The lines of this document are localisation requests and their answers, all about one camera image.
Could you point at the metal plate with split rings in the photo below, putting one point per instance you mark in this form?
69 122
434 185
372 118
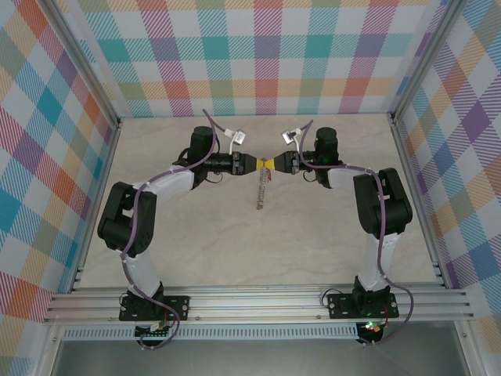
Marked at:
260 192

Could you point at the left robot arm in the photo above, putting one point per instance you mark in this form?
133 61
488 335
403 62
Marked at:
125 219

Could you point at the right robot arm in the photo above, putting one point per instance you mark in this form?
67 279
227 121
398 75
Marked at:
383 203

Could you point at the small electronics board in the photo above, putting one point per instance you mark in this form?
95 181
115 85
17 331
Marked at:
370 332
152 332

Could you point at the grey metal panel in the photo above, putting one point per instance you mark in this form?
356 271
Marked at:
254 358

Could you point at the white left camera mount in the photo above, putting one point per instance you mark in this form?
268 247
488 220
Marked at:
231 148

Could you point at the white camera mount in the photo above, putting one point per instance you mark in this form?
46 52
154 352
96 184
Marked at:
300 144
231 148

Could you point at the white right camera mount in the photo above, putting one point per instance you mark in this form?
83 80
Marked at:
300 144

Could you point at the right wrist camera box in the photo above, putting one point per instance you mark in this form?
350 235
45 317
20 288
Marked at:
289 137

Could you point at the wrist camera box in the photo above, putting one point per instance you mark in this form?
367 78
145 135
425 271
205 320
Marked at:
238 137
289 137

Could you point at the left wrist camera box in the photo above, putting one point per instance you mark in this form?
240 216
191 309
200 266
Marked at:
238 137

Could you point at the aluminium side rail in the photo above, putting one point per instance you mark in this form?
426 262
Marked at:
101 184
415 188

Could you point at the long aluminium mounting rail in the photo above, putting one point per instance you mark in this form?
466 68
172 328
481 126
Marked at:
254 305

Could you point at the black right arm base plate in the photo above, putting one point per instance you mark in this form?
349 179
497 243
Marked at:
340 306

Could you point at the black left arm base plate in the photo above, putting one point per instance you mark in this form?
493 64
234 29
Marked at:
176 307

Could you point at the aluminium frame post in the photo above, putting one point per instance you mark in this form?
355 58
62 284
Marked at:
424 58
89 62

